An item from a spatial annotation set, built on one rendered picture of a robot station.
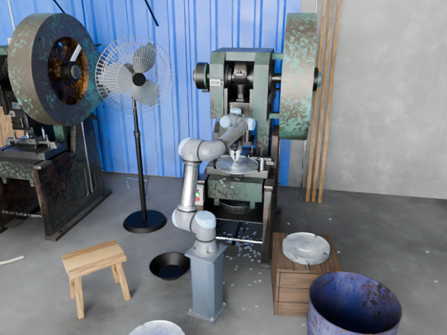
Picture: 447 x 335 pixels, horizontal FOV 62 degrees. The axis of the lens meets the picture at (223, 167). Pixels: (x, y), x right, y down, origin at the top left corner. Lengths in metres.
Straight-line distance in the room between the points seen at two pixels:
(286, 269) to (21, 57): 2.15
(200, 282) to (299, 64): 1.38
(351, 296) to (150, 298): 1.26
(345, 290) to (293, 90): 1.14
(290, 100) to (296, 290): 1.13
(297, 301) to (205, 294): 0.55
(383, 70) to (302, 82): 1.73
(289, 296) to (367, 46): 2.38
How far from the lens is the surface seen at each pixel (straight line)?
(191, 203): 2.15
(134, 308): 2.59
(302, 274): 2.31
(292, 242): 2.45
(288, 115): 2.28
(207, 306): 2.37
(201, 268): 2.22
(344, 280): 2.15
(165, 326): 2.00
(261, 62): 2.50
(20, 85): 2.88
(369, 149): 4.01
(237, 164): 2.52
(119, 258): 2.46
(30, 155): 3.38
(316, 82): 2.55
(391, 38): 3.82
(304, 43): 2.26
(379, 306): 2.17
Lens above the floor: 1.73
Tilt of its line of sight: 22 degrees down
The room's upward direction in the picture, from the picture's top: straight up
